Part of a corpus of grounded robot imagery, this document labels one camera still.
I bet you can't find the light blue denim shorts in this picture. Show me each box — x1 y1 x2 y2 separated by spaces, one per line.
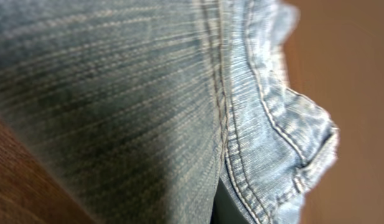
0 0 339 223

